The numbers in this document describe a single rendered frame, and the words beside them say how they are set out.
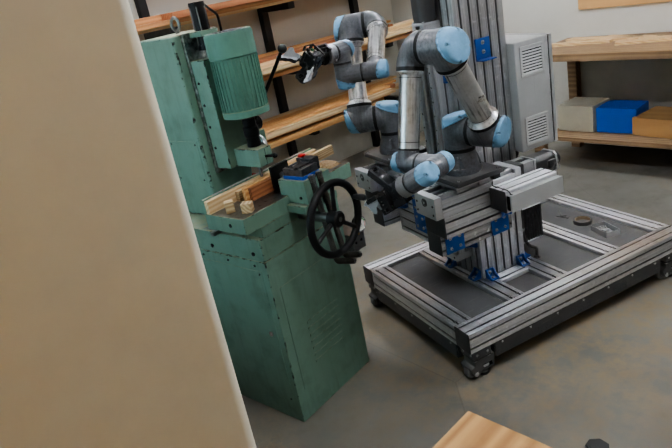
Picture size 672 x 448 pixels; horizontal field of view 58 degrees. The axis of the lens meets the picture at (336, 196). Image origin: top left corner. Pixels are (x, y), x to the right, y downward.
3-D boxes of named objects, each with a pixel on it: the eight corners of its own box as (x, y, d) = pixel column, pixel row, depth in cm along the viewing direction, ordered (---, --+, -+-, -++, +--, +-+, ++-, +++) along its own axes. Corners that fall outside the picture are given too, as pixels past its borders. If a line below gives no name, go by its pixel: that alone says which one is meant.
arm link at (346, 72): (363, 87, 247) (358, 60, 244) (336, 91, 250) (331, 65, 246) (365, 83, 254) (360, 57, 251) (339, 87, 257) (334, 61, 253)
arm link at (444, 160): (428, 147, 212) (409, 159, 205) (455, 149, 204) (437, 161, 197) (431, 168, 215) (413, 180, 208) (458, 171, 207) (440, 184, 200)
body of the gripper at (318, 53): (302, 45, 230) (322, 39, 238) (294, 63, 236) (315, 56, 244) (316, 58, 228) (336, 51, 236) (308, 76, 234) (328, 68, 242)
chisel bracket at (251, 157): (262, 171, 229) (257, 150, 226) (237, 169, 238) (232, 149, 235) (276, 165, 234) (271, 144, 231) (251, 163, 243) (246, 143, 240)
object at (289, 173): (303, 180, 218) (300, 166, 216) (281, 178, 225) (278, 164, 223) (326, 168, 227) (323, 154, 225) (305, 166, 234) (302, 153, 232)
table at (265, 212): (264, 240, 204) (260, 223, 202) (207, 229, 224) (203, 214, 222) (370, 176, 246) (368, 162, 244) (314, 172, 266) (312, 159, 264)
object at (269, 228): (263, 238, 217) (260, 228, 215) (225, 231, 230) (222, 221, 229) (333, 196, 244) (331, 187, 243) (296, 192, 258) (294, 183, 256)
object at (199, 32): (204, 50, 223) (192, 2, 217) (191, 52, 228) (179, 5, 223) (221, 46, 229) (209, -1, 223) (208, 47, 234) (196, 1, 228)
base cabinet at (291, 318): (304, 424, 241) (264, 264, 217) (212, 383, 278) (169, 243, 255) (370, 360, 272) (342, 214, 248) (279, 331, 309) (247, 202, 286)
